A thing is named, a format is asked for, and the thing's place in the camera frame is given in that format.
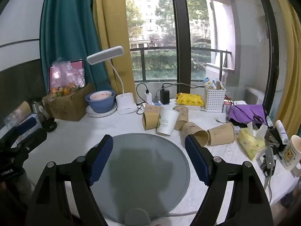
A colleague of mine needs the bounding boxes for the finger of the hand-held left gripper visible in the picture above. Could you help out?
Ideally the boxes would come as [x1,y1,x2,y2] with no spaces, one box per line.
[14,128,48,152]
[14,117,38,136]

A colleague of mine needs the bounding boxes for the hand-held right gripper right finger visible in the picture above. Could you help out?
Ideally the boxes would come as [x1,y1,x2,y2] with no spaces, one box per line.
[185,135,274,226]

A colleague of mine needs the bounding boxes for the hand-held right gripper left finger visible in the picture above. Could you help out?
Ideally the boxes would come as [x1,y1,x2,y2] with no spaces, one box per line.
[25,135,114,226]

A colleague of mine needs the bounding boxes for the brown paper cup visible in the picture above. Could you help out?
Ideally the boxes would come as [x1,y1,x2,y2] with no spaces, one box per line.
[173,105,189,131]
[142,111,161,131]
[182,122,210,147]
[144,104,165,114]
[207,122,236,146]

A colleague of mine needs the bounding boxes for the white paper cup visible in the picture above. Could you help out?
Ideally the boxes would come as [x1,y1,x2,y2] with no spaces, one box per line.
[156,108,180,136]

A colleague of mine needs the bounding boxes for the blue box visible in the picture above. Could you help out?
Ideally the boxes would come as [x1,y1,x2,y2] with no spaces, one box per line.
[20,113,41,129]

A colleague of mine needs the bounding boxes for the black round stand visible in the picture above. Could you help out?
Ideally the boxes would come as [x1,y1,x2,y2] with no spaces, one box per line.
[42,116,57,132]

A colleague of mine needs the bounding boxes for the white plate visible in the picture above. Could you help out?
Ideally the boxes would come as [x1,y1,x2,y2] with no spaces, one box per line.
[86,103,118,118]

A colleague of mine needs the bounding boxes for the grey round mat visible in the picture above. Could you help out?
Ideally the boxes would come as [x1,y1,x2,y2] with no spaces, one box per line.
[90,133,190,223]

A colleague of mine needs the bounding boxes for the cardboard box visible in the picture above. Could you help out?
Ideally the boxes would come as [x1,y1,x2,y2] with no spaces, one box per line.
[43,83,95,122]

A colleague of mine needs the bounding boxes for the yellow tissue pack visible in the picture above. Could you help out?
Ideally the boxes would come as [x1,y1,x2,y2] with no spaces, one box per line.
[237,122,268,161]

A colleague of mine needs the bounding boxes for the blue bowl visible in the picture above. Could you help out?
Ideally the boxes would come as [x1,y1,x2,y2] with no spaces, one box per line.
[85,90,116,113]

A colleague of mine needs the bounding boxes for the plastic bag of fruit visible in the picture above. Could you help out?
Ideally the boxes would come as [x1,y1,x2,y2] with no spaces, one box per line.
[50,57,85,98]

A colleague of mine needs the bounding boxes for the red and white box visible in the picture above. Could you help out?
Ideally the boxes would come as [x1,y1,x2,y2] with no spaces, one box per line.
[222,100,232,114]

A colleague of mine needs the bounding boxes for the yellow snack packet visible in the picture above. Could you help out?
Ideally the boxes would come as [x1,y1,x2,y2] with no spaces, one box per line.
[176,93,204,106]

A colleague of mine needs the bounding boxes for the white desk lamp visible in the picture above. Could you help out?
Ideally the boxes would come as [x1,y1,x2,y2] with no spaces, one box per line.
[86,46,138,115]

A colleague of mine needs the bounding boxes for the white plastic basket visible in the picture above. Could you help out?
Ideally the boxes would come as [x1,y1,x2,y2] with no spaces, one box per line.
[204,85,226,112]

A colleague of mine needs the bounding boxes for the pink bowl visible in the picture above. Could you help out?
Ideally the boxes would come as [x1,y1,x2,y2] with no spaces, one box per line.
[90,91,113,101]

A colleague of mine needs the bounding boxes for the purple cloth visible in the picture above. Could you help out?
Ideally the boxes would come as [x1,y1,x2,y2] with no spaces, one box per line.
[229,104,268,126]

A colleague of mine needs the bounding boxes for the black charger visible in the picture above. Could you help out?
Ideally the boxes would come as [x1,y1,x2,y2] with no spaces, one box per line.
[160,89,170,104]

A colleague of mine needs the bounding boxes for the black scissors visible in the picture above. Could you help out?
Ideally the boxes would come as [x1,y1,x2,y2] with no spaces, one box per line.
[250,109,265,123]

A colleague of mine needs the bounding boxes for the tablet with pink screen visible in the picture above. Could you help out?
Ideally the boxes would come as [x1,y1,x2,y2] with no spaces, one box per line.
[48,59,85,93]

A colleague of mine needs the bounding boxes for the white appliance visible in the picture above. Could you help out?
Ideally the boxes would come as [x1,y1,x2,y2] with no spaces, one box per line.
[243,85,266,105]

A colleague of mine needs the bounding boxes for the white tube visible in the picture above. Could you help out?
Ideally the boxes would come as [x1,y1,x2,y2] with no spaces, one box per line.
[275,120,288,145]

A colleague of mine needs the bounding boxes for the white bear mug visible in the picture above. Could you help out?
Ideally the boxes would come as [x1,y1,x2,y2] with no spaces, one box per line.
[280,135,301,172]

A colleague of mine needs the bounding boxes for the teal curtain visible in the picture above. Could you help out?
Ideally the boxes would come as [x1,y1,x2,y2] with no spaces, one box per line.
[40,0,111,98]

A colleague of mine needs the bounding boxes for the balcony railing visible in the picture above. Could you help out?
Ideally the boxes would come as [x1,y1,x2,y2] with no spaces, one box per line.
[130,47,232,80]

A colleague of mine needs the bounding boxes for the yellow curtain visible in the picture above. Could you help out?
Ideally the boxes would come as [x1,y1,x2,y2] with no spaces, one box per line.
[92,0,137,104]
[267,0,301,137]

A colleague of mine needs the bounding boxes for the grey cable switch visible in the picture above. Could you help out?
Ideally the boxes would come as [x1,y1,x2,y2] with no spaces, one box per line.
[265,146,275,177]

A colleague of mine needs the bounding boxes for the grey charger cable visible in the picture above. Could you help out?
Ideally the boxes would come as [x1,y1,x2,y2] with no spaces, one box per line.
[162,82,207,90]

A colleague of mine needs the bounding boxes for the black charger cable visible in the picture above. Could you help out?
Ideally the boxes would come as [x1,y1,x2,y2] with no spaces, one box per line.
[136,83,149,112]

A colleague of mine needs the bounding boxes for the black window frame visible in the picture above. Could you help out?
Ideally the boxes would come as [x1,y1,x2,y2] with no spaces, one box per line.
[170,0,192,99]

